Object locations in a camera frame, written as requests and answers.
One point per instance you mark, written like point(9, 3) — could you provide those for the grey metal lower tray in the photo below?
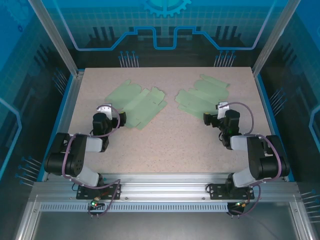
point(162, 225)

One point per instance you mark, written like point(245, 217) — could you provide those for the green paper box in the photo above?
point(140, 105)
point(200, 97)

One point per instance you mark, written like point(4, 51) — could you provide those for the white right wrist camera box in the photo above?
point(222, 110)

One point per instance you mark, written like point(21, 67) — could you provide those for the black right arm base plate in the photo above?
point(217, 191)

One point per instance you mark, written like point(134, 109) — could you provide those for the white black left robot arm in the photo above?
point(75, 155)

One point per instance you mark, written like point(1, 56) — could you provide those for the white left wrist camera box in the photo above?
point(106, 111)

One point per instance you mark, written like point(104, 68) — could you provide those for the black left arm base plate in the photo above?
point(85, 192)

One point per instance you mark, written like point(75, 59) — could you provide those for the aluminium frame rail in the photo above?
point(162, 187)

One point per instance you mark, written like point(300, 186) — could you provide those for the aluminium enclosure post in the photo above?
point(61, 42)
point(271, 42)

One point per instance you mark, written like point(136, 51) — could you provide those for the small connector with green light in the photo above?
point(94, 203)
point(241, 205)

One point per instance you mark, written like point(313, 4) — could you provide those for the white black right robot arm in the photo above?
point(265, 160)

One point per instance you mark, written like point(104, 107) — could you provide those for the aluminium side rail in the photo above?
point(71, 100)

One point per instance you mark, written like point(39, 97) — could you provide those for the blue table side trim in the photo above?
point(57, 125)
point(266, 105)

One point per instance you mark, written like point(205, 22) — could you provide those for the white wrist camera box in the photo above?
point(106, 111)
point(222, 110)

